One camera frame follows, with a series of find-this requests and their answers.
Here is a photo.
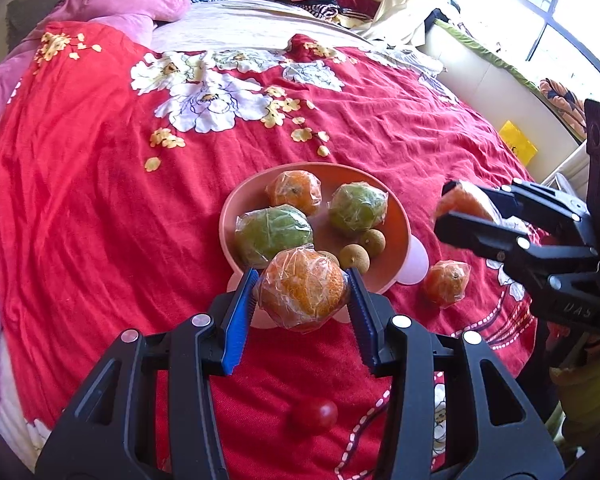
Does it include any large green orange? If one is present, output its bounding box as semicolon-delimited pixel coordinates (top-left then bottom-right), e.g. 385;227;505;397
235;204;314;267

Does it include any red floral blanket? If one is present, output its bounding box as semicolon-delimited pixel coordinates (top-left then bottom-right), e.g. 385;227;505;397
0;22;551;480

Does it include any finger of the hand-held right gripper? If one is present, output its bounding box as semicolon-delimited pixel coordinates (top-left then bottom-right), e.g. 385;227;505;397
487;178;597;247
434;211;600;287

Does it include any red tomato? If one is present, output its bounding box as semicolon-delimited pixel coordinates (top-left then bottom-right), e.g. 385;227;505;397
287;397;339;436

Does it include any small green orange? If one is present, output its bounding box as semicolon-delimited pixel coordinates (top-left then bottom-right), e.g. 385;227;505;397
327;181;389;237

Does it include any yellow bag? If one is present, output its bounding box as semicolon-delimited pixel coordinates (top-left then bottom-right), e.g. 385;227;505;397
497;120;538;165

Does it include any pale yellow cloth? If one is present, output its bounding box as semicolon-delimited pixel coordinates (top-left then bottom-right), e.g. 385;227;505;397
370;0;476;46

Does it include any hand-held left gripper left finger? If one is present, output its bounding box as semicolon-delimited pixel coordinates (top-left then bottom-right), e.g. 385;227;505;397
35;267;260;480

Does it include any window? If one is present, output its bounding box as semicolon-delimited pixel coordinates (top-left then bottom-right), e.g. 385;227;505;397
455;0;600;96

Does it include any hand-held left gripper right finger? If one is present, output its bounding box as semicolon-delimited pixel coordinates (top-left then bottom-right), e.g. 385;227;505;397
344;267;566;480

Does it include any cream sofa with green trim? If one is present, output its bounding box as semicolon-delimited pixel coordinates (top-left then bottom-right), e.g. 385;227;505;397
420;17;588;186

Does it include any plastic-wrapped orange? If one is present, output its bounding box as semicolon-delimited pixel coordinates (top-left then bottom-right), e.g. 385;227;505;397
422;260;472;308
265;170;324;216
434;180;503;226
254;246;351;333

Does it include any cream bedsheet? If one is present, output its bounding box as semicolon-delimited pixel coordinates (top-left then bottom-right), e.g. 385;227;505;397
150;0;381;56

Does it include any orange patterned cushion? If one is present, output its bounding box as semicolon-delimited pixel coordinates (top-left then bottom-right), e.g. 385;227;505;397
539;78;588;143

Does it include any pink plastic plate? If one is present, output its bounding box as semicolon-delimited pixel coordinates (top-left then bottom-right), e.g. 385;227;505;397
219;161;429;331

